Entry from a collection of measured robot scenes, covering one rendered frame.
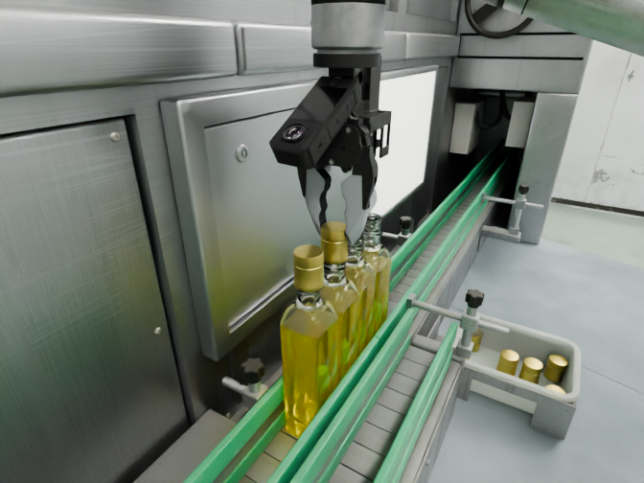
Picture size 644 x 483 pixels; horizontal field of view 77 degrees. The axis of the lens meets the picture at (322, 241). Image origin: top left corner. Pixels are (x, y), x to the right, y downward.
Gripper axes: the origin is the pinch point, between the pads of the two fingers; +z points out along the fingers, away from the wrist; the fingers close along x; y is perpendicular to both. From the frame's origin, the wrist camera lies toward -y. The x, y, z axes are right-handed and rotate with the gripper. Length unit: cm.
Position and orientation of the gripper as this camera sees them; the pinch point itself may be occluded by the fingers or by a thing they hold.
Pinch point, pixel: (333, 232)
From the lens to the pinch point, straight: 49.6
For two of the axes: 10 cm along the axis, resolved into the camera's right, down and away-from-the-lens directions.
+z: 0.0, 9.0, 4.4
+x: -8.5, -2.3, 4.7
